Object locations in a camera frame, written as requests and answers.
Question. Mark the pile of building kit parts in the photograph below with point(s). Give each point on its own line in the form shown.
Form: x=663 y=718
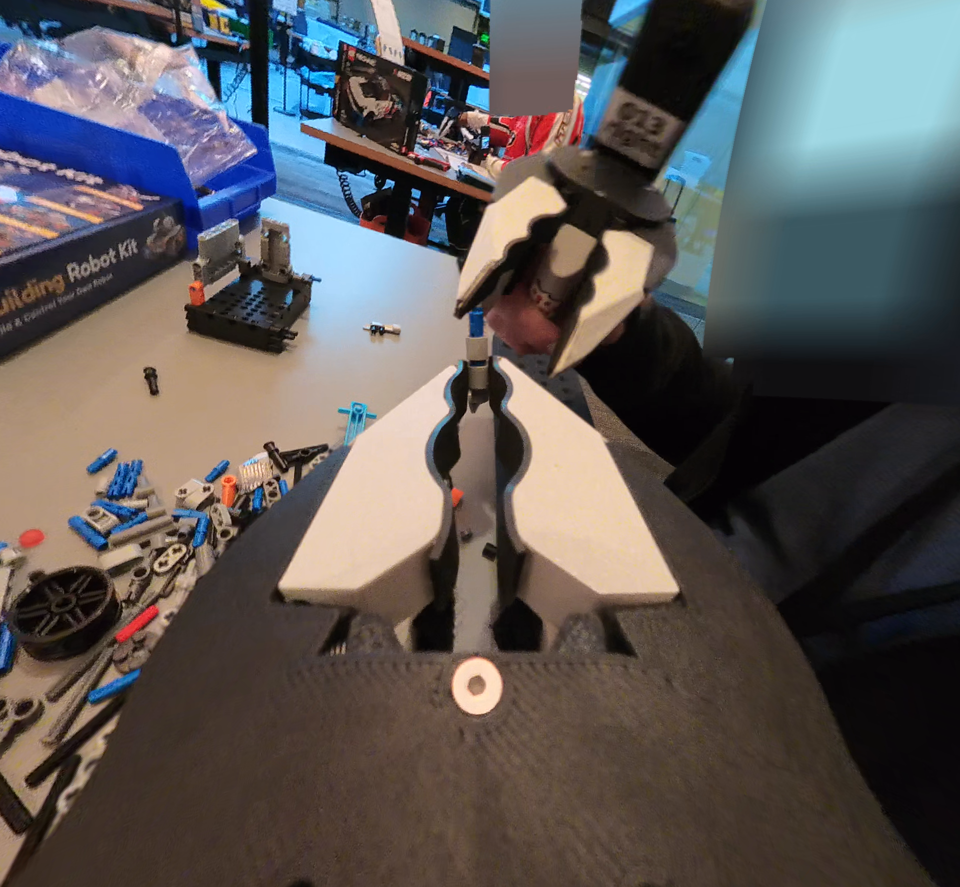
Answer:
x=165 y=527

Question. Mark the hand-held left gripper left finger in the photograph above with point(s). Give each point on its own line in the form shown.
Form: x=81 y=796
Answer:
x=375 y=527

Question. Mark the black spoked wheel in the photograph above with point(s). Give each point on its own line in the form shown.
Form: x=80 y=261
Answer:
x=63 y=613

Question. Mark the black connector pin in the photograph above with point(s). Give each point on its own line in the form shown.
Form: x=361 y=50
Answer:
x=150 y=379

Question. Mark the black base plate assembly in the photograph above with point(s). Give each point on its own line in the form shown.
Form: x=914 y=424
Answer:
x=248 y=310

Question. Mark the person's right hand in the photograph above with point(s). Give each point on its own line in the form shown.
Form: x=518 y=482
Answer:
x=518 y=325

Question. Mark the grey building beam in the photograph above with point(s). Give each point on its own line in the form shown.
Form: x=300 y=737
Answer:
x=477 y=377

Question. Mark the clear plastic bag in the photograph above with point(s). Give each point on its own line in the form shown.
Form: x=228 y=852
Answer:
x=120 y=92

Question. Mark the cyan frame piece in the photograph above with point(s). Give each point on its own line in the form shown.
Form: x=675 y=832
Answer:
x=357 y=422

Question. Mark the red round piece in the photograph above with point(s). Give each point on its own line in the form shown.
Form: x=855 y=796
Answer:
x=30 y=538

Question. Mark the robot kit box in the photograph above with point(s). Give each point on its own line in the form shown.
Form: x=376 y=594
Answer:
x=75 y=250

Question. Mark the blue connector pin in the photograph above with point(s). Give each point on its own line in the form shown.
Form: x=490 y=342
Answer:
x=476 y=322

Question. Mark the black steel pillar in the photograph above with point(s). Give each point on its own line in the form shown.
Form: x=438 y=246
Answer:
x=258 y=17

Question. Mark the person's right forearm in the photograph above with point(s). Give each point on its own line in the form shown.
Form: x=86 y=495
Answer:
x=660 y=377

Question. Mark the blue plastic bin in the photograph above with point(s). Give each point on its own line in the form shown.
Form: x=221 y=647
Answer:
x=225 y=185

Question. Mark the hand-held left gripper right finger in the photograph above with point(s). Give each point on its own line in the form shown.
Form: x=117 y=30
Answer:
x=585 y=527

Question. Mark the dark printed box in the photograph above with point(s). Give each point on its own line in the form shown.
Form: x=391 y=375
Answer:
x=375 y=92

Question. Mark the background wooden desk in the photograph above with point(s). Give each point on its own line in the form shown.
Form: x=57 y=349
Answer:
x=390 y=152

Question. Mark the person's dark clothing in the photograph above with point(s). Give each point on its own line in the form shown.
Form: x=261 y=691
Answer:
x=870 y=557

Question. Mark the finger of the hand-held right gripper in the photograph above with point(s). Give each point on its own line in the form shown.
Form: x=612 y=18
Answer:
x=503 y=242
x=615 y=287

